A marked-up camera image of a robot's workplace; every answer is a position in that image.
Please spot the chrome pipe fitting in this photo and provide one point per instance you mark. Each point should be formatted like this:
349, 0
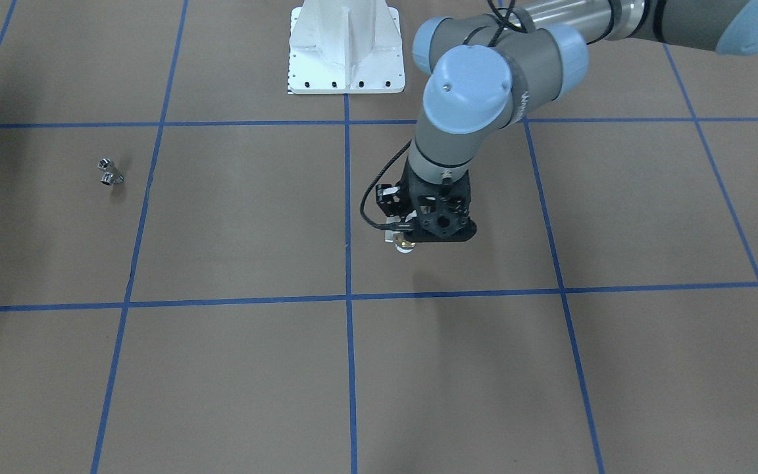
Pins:
111, 176

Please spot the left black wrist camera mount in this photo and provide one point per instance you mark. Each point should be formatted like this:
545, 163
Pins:
442, 211

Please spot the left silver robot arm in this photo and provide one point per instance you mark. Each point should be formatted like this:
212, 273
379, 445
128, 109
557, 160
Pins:
489, 71

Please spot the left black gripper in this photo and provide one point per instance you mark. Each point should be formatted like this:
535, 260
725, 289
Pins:
390, 203

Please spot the white brass PPR valve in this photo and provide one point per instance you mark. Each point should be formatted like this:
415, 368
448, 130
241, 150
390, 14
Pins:
400, 242

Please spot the white pedestal column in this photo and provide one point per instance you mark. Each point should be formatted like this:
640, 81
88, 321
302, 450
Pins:
345, 47

